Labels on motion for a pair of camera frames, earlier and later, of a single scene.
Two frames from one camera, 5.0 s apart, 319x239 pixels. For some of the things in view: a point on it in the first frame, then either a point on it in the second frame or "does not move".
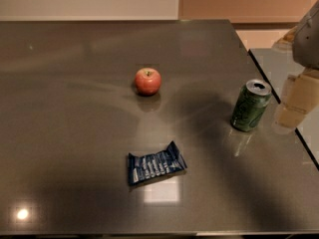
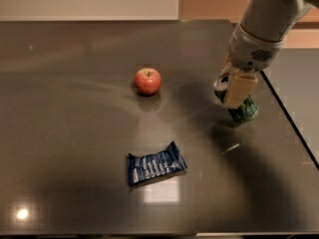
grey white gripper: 307,39 → 249,53
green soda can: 250,105 → 245,112
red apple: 148,81 does not move
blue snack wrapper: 150,166 does not move
